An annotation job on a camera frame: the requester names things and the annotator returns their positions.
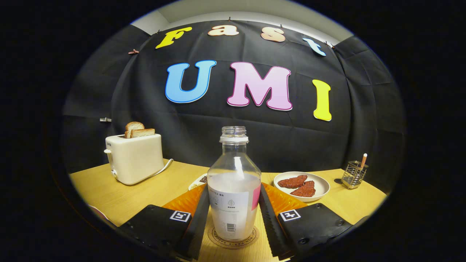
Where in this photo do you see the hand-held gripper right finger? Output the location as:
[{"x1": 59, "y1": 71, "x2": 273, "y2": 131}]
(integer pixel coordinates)
[{"x1": 258, "y1": 183, "x2": 369, "y2": 261}]

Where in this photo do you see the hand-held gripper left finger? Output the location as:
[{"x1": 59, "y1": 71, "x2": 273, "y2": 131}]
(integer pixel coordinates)
[{"x1": 104, "y1": 184, "x2": 210, "y2": 262}]

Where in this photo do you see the round wooden coaster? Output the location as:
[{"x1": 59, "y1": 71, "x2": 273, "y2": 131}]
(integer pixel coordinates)
[{"x1": 208, "y1": 225, "x2": 260, "y2": 250}]

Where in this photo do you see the clear plastic juice bottle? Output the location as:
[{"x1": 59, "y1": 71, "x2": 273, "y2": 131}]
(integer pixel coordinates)
[{"x1": 207, "y1": 126, "x2": 262, "y2": 241}]

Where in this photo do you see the white divided bean dish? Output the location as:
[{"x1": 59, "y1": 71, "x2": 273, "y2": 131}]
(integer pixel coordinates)
[{"x1": 188, "y1": 173, "x2": 209, "y2": 191}]

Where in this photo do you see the red meat slice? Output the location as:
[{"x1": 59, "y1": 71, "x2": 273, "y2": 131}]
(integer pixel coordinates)
[
  {"x1": 277, "y1": 175, "x2": 308, "y2": 189},
  {"x1": 290, "y1": 180, "x2": 316, "y2": 198}
]

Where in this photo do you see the wooden table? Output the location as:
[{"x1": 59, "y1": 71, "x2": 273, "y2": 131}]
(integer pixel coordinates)
[{"x1": 69, "y1": 158, "x2": 387, "y2": 262}]

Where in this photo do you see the white round plate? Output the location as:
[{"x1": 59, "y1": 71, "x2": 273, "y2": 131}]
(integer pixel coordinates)
[{"x1": 273, "y1": 171, "x2": 331, "y2": 202}]

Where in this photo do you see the cream toaster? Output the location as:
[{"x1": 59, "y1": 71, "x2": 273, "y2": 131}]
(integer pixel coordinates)
[{"x1": 104, "y1": 133, "x2": 165, "y2": 186}]

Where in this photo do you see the toast slice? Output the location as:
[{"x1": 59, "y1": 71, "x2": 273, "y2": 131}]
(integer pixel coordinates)
[
  {"x1": 130, "y1": 128, "x2": 155, "y2": 139},
  {"x1": 125, "y1": 122, "x2": 145, "y2": 139}
]

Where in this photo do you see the white toaster cable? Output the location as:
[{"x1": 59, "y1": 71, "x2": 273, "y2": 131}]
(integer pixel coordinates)
[{"x1": 151, "y1": 158, "x2": 174, "y2": 178}]

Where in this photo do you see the metal wire holder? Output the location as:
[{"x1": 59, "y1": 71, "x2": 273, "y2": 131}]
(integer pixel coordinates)
[{"x1": 341, "y1": 160, "x2": 369, "y2": 190}]

